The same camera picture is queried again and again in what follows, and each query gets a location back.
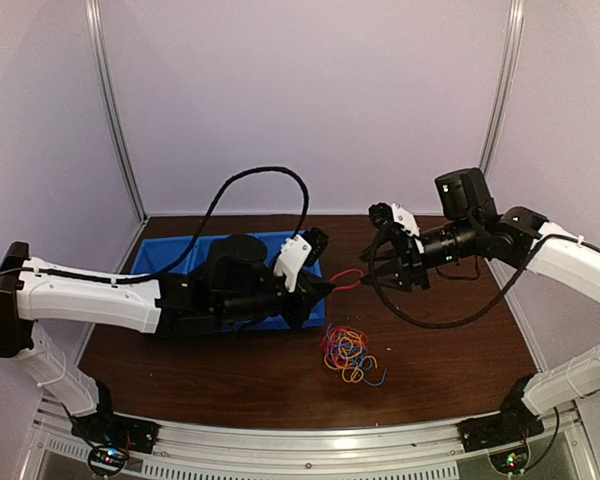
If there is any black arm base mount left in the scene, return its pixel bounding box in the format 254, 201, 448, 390
70, 414, 160, 454

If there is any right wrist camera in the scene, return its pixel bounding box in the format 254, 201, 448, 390
368, 202, 420, 237

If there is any circuit board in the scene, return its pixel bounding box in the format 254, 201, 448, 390
489, 447, 530, 476
87, 446, 129, 476

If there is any blue cable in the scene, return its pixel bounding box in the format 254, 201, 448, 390
322, 329, 389, 389

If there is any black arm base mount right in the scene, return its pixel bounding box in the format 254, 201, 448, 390
458, 413, 544, 453

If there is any blue plastic bin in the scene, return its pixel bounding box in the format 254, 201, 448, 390
249, 230, 329, 331
130, 236, 202, 275

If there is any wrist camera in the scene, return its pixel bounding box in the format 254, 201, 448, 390
273, 227, 329, 293
368, 202, 420, 237

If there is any left aluminium frame post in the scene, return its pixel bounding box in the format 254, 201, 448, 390
84, 0, 148, 223

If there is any right circuit board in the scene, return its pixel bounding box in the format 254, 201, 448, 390
489, 447, 530, 476

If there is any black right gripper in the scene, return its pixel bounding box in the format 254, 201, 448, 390
359, 215, 480, 293

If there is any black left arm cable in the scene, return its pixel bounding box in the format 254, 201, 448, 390
149, 166, 312, 281

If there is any blue plastic bin right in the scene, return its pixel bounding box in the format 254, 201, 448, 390
249, 230, 329, 331

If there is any aluminium frame post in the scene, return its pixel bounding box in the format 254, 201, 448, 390
84, 0, 148, 223
479, 0, 525, 174

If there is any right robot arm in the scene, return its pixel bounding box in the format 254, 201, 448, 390
360, 167, 600, 442

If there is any right aluminium frame post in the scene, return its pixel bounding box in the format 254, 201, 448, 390
479, 0, 525, 174

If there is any blue plastic bin left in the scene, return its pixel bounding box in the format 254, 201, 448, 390
130, 236, 202, 275

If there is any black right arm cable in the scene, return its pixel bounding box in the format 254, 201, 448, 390
367, 232, 600, 330

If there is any aluminium front rail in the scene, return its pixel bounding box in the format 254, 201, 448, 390
16, 397, 600, 479

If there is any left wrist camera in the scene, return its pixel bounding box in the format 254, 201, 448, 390
273, 227, 329, 293

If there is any red cable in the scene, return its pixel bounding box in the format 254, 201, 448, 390
319, 268, 366, 351

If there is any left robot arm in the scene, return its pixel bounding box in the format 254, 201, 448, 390
0, 228, 334, 444

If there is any left circuit board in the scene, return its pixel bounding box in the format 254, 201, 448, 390
87, 446, 129, 476

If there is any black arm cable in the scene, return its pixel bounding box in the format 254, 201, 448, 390
149, 166, 312, 281
367, 232, 600, 330

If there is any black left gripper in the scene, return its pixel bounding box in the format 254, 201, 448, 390
215, 259, 335, 330

